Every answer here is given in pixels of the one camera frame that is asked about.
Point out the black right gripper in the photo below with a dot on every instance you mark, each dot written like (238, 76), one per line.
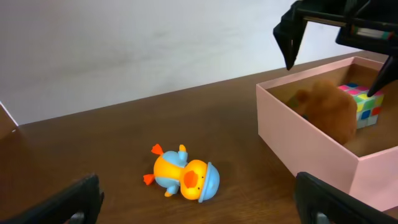
(364, 24)

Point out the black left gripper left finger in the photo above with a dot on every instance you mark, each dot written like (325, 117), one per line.
(79, 203)

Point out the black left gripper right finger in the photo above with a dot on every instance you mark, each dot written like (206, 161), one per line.
(320, 202)

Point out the brown plush chicken toy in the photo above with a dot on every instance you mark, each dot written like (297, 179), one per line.
(328, 108)

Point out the colourful puzzle cube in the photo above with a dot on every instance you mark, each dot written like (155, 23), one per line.
(368, 107)

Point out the orange blue duck toy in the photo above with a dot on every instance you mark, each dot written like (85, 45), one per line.
(195, 180)

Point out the pink cardboard box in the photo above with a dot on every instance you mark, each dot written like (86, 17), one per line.
(366, 167)

